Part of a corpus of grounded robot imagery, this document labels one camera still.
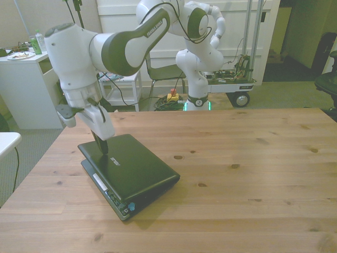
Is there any white rounded table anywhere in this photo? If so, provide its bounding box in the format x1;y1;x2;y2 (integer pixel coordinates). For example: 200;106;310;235
0;131;22;162

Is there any black Asus laptop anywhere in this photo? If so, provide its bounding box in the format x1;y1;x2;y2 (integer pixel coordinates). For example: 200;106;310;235
77;133;181;222

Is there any black office chair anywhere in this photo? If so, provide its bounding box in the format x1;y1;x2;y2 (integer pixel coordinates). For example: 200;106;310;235
314;49;337;113

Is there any clear plastic bottle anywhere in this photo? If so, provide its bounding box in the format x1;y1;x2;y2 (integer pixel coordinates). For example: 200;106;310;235
35;29;48;52

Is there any white desk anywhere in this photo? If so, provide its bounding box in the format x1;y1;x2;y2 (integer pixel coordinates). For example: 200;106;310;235
0;51;65;130

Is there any yellow emergency stop button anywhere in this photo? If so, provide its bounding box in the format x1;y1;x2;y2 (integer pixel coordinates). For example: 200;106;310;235
166;89;180;103

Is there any black tripod stand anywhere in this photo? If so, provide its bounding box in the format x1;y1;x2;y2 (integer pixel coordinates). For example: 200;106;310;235
72;0;85;29

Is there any black bag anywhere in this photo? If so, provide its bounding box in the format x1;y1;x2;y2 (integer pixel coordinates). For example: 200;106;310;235
311;32;337;77

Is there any thin black floor cable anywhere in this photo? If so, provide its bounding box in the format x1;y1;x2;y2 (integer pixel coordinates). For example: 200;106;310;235
11;146;21;193

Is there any green drink can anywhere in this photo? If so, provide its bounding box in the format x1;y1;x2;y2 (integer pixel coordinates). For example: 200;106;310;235
29;35;43;56

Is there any patterned cloth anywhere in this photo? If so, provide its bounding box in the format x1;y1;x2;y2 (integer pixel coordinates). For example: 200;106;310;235
97;73;124;83

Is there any small white side table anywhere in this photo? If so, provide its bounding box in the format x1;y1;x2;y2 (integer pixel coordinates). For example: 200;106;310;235
98;70;143;112

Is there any coiled green cable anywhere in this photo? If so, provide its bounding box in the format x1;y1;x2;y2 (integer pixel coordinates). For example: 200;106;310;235
148;95;185;111

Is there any wheeled equipment cart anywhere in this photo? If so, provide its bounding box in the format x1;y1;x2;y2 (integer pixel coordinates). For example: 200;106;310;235
202;52;258;108

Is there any white plate with leftovers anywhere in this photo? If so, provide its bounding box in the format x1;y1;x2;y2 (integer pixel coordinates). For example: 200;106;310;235
6;51;36;61

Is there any aluminium frame pole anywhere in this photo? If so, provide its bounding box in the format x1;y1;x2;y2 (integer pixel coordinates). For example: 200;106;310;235
241;0;264;81

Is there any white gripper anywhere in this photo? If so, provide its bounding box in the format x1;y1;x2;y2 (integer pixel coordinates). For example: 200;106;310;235
78;106;115;156

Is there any dark green chair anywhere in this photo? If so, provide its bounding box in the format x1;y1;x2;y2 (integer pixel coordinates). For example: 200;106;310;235
145;51;187;111

